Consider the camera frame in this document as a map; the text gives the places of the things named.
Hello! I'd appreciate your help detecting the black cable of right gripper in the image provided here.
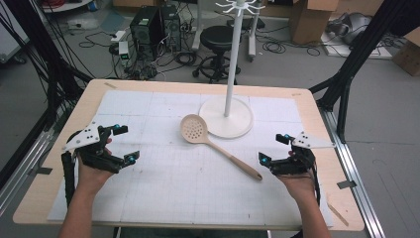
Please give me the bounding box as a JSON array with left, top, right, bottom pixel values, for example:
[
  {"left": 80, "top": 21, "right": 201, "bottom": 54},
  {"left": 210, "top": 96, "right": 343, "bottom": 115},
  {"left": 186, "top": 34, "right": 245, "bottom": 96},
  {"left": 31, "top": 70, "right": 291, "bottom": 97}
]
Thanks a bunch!
[{"left": 309, "top": 164, "right": 322, "bottom": 206}]

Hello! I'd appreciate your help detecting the low cardboard box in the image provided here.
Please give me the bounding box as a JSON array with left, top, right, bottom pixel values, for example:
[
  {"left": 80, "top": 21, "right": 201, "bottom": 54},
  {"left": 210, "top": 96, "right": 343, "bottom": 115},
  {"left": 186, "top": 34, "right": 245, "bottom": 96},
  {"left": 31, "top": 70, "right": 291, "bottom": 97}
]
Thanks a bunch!
[{"left": 391, "top": 27, "right": 420, "bottom": 77}]

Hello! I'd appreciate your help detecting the person's left hand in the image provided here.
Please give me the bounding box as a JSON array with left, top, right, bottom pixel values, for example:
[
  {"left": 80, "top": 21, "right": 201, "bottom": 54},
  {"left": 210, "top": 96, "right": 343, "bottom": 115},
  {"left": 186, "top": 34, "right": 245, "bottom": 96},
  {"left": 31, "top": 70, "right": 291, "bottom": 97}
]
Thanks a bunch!
[{"left": 75, "top": 158, "right": 116, "bottom": 196}]

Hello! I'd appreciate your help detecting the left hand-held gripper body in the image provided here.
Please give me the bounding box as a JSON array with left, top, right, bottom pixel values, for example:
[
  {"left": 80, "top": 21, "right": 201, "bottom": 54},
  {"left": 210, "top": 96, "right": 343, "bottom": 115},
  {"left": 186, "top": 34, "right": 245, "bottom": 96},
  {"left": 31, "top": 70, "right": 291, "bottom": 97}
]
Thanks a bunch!
[{"left": 60, "top": 121, "right": 129, "bottom": 175}]

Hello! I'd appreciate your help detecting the grey bundled bag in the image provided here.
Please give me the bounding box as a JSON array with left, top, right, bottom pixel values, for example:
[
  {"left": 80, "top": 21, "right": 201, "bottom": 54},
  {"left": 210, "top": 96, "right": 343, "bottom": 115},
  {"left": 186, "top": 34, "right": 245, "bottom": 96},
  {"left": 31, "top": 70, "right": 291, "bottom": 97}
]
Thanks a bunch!
[{"left": 326, "top": 12, "right": 373, "bottom": 46}]

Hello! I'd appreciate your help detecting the black round stool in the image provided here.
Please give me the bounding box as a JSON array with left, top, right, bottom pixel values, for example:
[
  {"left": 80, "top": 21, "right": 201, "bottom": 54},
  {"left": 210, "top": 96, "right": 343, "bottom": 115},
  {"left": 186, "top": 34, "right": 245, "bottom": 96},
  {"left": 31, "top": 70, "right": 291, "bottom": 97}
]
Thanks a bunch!
[{"left": 191, "top": 25, "right": 243, "bottom": 84}]

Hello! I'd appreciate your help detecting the white flat floor board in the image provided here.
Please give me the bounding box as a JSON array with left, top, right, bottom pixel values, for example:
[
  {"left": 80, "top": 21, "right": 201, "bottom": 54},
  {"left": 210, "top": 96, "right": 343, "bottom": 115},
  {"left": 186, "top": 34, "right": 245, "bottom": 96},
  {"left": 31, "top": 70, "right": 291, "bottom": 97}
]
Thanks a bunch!
[{"left": 320, "top": 31, "right": 394, "bottom": 61}]

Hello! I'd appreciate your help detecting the white stand leg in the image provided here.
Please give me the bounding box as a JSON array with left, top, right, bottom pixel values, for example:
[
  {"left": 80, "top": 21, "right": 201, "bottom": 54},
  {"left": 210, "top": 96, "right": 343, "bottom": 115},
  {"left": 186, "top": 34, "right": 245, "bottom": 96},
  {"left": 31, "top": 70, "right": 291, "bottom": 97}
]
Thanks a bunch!
[
  {"left": 247, "top": 6, "right": 260, "bottom": 63},
  {"left": 191, "top": 0, "right": 205, "bottom": 52}
]

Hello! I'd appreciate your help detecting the black frame strut with cables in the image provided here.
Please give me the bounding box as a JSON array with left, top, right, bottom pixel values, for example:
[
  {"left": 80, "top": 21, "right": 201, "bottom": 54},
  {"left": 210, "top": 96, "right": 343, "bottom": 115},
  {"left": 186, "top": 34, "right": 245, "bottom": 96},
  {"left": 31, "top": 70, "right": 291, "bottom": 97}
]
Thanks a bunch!
[{"left": 2, "top": 0, "right": 94, "bottom": 127}]

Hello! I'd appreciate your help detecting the tall cardboard box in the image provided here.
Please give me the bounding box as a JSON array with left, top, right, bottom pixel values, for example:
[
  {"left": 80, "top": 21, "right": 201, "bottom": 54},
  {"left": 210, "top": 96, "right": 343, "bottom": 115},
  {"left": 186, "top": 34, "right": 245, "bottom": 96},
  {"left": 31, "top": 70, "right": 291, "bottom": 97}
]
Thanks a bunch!
[{"left": 289, "top": 0, "right": 340, "bottom": 46}]

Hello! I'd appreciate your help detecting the black tape strip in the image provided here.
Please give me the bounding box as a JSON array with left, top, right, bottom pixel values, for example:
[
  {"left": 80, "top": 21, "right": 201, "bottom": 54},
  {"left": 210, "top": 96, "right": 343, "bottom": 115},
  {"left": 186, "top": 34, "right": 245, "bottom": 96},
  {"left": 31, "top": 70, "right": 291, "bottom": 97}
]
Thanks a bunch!
[
  {"left": 336, "top": 179, "right": 358, "bottom": 190},
  {"left": 31, "top": 167, "right": 53, "bottom": 177}
]

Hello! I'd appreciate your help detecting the slim black computer tower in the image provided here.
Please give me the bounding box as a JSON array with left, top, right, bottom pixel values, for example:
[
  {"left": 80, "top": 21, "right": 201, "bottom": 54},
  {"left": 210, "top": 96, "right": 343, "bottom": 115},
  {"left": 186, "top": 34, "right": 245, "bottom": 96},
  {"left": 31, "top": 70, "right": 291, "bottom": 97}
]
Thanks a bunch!
[{"left": 159, "top": 4, "right": 183, "bottom": 53}]

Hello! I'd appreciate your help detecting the small white box device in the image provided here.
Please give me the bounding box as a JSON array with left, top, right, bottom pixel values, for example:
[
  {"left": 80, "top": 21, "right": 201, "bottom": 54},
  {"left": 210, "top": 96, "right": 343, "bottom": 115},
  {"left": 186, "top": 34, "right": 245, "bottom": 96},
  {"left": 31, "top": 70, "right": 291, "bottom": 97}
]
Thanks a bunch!
[{"left": 118, "top": 41, "right": 131, "bottom": 61}]

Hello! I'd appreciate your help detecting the white grid mat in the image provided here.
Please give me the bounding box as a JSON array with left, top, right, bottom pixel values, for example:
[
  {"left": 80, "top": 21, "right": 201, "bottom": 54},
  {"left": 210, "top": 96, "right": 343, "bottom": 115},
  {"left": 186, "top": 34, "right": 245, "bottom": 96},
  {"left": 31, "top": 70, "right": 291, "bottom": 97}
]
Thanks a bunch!
[{"left": 47, "top": 89, "right": 334, "bottom": 229}]

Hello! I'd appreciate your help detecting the white round table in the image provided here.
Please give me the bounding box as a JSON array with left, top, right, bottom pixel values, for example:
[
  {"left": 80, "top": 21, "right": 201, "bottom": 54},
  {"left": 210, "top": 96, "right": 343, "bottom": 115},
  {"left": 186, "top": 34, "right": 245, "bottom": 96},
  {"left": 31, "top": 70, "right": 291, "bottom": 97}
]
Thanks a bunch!
[{"left": 40, "top": 0, "right": 94, "bottom": 14}]

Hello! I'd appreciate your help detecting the aluminium rail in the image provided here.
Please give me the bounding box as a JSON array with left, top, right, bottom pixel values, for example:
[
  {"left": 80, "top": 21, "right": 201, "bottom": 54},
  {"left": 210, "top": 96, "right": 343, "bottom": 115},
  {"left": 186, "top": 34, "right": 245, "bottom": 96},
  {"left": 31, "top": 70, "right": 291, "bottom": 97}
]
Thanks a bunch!
[
  {"left": 0, "top": 128, "right": 56, "bottom": 217},
  {"left": 319, "top": 108, "right": 386, "bottom": 238}
]

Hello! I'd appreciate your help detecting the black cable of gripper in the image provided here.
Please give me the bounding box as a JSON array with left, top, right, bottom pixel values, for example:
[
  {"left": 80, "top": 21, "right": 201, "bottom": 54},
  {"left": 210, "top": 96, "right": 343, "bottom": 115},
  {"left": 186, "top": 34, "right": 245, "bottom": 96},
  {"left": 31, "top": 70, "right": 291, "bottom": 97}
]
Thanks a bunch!
[
  {"left": 309, "top": 164, "right": 322, "bottom": 206},
  {"left": 60, "top": 151, "right": 77, "bottom": 208}
]

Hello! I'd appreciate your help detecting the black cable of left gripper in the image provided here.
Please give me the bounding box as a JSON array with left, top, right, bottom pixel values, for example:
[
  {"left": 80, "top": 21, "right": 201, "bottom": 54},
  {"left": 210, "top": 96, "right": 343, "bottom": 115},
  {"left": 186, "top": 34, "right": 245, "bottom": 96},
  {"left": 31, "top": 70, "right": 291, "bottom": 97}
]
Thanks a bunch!
[{"left": 60, "top": 151, "right": 77, "bottom": 208}]

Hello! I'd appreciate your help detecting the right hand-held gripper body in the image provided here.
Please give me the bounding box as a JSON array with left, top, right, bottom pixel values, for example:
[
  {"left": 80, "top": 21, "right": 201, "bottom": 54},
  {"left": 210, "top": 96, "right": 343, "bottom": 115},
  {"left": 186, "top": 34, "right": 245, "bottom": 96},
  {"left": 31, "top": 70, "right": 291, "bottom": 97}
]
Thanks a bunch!
[{"left": 268, "top": 131, "right": 336, "bottom": 177}]

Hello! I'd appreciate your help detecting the beige slotted spoon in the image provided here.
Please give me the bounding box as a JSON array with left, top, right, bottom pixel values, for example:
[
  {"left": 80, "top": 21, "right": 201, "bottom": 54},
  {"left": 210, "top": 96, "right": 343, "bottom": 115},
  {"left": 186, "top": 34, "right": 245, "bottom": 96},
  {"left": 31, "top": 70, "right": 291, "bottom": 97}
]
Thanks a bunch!
[{"left": 179, "top": 113, "right": 263, "bottom": 182}]

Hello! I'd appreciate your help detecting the white power strip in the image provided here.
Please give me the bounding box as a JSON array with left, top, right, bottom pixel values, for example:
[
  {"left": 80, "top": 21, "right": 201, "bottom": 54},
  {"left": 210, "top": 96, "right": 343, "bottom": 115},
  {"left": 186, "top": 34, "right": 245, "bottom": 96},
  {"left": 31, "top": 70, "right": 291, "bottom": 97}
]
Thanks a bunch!
[{"left": 110, "top": 30, "right": 127, "bottom": 44}]

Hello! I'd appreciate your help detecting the large black computer tower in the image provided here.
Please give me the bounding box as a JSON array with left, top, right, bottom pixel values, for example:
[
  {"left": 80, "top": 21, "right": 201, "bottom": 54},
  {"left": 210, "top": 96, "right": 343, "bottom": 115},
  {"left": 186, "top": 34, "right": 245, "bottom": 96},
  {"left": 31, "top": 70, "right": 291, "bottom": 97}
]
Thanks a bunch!
[{"left": 129, "top": 6, "right": 163, "bottom": 61}]

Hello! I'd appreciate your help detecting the thin wooden stick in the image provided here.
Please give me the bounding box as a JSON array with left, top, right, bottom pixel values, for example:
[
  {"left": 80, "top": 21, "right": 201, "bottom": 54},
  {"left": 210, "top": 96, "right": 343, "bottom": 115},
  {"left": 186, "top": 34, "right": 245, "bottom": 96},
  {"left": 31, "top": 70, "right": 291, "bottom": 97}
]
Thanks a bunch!
[{"left": 326, "top": 201, "right": 350, "bottom": 228}]

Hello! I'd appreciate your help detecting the person's right hand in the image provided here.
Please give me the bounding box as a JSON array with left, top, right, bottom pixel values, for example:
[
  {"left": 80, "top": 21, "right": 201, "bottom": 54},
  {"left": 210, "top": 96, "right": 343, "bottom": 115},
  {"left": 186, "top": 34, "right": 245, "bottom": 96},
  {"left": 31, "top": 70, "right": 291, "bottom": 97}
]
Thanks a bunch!
[{"left": 277, "top": 170, "right": 317, "bottom": 200}]

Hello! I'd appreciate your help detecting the white utensil rack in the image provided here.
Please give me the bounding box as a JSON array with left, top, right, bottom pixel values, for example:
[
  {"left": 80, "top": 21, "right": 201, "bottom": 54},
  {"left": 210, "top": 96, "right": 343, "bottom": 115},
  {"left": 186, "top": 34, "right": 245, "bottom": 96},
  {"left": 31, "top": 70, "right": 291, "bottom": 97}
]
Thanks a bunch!
[{"left": 198, "top": 0, "right": 266, "bottom": 140}]

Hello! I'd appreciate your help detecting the black coiled floor cable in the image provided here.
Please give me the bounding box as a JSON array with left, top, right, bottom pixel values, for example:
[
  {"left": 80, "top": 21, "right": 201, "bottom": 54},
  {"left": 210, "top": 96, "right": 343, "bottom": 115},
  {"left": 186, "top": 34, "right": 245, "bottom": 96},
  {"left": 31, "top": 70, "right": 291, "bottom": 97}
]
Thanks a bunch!
[{"left": 256, "top": 33, "right": 322, "bottom": 58}]

